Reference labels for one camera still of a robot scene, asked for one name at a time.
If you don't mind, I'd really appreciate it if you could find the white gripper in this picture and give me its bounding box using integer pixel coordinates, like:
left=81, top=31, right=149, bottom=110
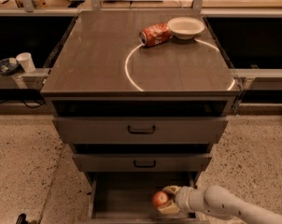
left=158, top=186, right=194, bottom=215

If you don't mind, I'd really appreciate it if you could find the drawer with handle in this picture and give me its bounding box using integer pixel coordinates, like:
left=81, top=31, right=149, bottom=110
left=53, top=117, right=228, bottom=145
left=73, top=154, right=211, bottom=172

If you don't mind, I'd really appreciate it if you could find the black object bottom left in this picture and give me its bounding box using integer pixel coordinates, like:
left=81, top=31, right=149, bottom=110
left=16, top=214, right=37, bottom=224

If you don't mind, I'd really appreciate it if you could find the black cable on floor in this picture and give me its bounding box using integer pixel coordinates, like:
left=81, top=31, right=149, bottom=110
left=0, top=98, right=47, bottom=110

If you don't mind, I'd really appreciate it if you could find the grey drawer cabinet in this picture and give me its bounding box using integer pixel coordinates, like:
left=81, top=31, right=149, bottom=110
left=40, top=9, right=242, bottom=224

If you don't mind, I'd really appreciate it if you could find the open bottom drawer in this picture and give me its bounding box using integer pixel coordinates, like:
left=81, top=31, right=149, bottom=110
left=89, top=172, right=209, bottom=224

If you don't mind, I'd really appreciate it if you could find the top drawer with handle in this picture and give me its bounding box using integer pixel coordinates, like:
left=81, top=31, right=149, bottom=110
left=53, top=117, right=228, bottom=145

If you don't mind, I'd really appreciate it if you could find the dark blue bowl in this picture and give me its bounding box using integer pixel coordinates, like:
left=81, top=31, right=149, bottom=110
left=0, top=58, right=20, bottom=76

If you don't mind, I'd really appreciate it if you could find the white foam cup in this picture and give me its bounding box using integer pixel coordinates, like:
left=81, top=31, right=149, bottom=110
left=16, top=52, right=35, bottom=73

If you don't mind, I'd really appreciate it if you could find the crushed orange soda can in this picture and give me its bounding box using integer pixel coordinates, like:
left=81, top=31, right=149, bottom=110
left=139, top=23, right=171, bottom=47

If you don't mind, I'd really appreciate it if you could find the middle drawer with handle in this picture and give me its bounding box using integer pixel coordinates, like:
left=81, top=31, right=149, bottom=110
left=73, top=154, right=211, bottom=172

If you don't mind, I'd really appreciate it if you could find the white paper bowl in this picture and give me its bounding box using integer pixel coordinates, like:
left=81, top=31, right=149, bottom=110
left=167, top=17, right=204, bottom=40

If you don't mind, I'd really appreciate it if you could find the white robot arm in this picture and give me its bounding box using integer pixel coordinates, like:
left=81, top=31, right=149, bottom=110
left=153, top=185, right=282, bottom=224

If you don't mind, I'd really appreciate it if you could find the red apple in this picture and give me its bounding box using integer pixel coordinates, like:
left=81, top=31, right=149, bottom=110
left=152, top=191, right=169, bottom=208

